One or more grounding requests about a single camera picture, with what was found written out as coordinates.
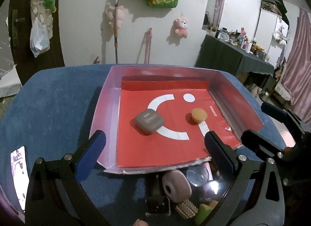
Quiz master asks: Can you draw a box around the pink oval case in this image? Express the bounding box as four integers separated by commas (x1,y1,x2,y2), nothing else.
162,170,192,203

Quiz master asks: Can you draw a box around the green yellow toy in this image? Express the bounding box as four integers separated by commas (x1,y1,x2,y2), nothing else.
194,200,218,225

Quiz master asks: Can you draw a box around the clear round glass lens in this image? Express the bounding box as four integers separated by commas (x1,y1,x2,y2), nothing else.
186,165,209,187

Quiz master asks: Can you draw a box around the pink curtain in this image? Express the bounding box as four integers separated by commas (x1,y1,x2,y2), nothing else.
282,8,310,123

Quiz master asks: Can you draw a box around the small orange round puck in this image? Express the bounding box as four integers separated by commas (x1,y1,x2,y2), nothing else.
191,108,208,123

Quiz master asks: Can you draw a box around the white smartphone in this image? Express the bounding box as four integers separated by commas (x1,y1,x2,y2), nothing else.
10,145,29,211

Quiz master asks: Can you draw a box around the red paper liner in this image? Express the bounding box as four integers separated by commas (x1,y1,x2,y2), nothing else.
116,81,241,168

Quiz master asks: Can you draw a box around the grey square earbud case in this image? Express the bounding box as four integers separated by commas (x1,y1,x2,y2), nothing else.
135,109,164,134

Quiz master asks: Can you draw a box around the pink cardboard box tray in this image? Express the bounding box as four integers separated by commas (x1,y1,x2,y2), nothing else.
91,65,264,174

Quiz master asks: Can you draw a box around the white refrigerator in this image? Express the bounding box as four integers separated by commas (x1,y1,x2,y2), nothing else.
254,8,288,68

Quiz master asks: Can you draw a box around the dark cloth covered table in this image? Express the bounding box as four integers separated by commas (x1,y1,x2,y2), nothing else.
195,35,274,77

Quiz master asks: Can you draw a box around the pink plush toy right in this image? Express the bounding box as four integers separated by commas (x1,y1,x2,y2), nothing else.
175,17,188,39

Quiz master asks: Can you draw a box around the pink plush toy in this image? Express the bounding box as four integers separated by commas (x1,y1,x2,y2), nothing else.
105,4,125,29
175,17,188,39

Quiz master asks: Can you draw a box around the white plastic bag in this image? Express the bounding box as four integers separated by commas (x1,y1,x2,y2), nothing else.
30,17,50,58

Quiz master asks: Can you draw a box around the clear hanging organizer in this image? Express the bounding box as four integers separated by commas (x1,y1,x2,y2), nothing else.
30,0,55,42

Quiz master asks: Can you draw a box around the pink plush toy left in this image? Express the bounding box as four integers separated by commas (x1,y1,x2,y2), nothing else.
105,4,125,29

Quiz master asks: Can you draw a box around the dark wooden door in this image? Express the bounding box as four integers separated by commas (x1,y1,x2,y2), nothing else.
8,0,64,84

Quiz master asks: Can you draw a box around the pink hanging strap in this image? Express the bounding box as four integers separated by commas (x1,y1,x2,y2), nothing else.
143,27,154,65

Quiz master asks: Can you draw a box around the orange grey mop handle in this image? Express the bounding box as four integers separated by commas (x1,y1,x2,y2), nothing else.
114,0,119,64

